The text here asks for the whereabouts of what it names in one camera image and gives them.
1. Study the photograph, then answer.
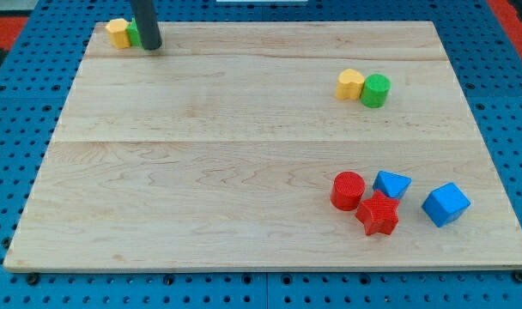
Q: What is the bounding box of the red circle block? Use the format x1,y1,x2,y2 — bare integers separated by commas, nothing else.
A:
330,171,366,211

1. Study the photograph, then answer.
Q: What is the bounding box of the yellow heart block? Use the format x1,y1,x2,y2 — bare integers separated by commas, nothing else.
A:
335,69,365,100

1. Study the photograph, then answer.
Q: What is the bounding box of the green circle block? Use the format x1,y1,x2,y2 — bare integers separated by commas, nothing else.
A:
361,74,391,108

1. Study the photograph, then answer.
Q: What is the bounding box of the light wooden board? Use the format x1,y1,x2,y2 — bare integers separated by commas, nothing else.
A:
3,21,522,273

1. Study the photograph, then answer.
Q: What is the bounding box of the red star block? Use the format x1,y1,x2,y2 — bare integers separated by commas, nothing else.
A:
355,190,400,236

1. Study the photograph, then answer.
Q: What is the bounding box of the blue triangle block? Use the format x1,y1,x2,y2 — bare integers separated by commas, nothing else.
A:
372,171,412,199

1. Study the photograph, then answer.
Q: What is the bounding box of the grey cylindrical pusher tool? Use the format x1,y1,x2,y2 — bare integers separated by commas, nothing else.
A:
130,0,162,51

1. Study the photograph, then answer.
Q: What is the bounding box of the green star block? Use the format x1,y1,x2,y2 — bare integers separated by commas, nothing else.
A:
126,18,143,47

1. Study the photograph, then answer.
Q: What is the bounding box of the blue cube block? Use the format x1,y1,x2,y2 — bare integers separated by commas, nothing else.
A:
422,182,470,227

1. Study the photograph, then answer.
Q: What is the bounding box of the yellow pentagon block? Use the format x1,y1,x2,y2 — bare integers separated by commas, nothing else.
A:
105,18,131,49

